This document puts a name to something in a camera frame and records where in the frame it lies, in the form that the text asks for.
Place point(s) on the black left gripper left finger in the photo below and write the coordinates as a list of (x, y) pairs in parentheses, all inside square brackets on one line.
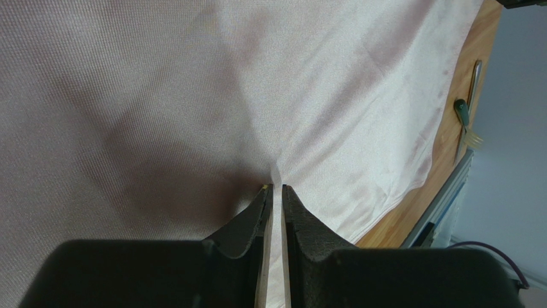
[(238, 256)]

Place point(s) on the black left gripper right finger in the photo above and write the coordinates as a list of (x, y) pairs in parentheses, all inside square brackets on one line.
[(308, 244)]

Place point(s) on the pink cloth napkin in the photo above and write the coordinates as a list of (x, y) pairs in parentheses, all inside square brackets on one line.
[(163, 119)]

